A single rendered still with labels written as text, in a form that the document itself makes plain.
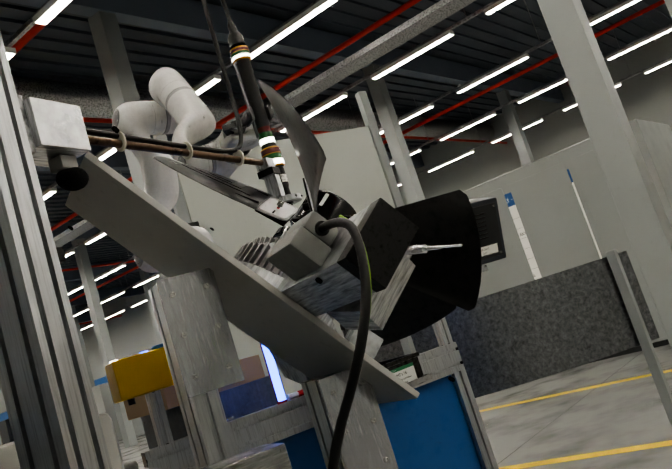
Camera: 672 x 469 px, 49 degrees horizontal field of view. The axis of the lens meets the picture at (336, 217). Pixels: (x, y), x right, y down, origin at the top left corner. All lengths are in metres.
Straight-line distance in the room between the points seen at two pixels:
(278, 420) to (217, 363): 0.62
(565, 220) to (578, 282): 4.22
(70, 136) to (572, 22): 4.99
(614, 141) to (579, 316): 2.48
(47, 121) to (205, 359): 0.46
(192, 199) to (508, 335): 1.55
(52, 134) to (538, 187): 6.81
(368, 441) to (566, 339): 2.06
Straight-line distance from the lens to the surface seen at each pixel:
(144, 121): 2.18
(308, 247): 1.10
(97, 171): 1.23
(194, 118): 1.90
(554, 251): 7.63
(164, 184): 2.16
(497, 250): 2.27
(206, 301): 1.27
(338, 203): 1.45
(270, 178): 1.56
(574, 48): 5.77
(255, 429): 1.84
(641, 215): 5.58
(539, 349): 3.30
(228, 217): 3.49
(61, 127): 1.10
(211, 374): 1.26
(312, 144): 1.19
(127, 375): 1.73
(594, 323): 3.37
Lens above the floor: 0.97
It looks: 9 degrees up
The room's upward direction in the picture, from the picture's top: 18 degrees counter-clockwise
